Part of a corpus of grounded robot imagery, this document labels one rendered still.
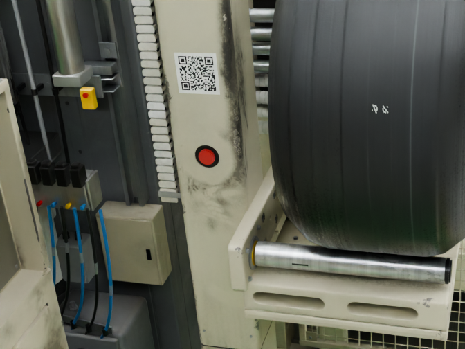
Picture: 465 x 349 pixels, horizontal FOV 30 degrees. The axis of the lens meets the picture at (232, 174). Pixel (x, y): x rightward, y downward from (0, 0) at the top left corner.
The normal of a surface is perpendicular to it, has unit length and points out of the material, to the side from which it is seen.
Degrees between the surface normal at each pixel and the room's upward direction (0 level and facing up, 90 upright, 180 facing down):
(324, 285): 0
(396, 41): 56
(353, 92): 71
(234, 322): 90
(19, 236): 90
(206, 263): 90
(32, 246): 90
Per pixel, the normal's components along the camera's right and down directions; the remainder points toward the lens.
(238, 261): -0.29, 0.48
